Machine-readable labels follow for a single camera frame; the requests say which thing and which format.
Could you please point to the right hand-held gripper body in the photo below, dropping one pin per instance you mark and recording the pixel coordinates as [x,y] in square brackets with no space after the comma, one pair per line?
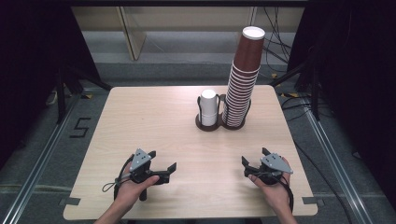
[274,163]

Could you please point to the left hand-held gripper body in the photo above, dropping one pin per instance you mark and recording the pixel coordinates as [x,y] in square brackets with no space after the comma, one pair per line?
[140,160]

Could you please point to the dark brown double cup holder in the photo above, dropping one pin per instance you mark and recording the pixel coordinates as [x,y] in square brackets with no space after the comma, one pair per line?
[205,127]

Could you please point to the stack of brown cups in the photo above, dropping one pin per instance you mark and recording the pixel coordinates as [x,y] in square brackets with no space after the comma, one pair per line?
[238,99]

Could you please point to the white paper cup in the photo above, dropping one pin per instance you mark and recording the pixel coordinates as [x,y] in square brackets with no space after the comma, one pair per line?
[208,101]

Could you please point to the brown paper cup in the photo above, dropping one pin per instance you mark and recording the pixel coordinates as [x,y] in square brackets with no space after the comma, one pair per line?
[249,49]

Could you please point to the person's right hand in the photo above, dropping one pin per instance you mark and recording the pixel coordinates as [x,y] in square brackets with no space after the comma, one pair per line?
[275,194]

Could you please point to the person's left hand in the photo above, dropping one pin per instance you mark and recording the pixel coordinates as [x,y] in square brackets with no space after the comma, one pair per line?
[132,191]

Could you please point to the black metal stand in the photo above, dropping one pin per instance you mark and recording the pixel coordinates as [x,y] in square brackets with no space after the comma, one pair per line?
[314,87]
[62,93]

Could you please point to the black curtain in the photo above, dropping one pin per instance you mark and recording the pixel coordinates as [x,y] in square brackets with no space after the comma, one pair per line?
[358,77]
[28,62]

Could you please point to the white panel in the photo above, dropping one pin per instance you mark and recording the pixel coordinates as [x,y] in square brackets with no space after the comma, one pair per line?
[132,34]

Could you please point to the aluminium floor rail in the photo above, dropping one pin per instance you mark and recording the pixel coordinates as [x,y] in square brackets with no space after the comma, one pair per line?
[339,168]
[37,168]

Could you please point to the white metal post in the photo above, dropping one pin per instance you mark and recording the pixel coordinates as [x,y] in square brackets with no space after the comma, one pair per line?
[252,15]

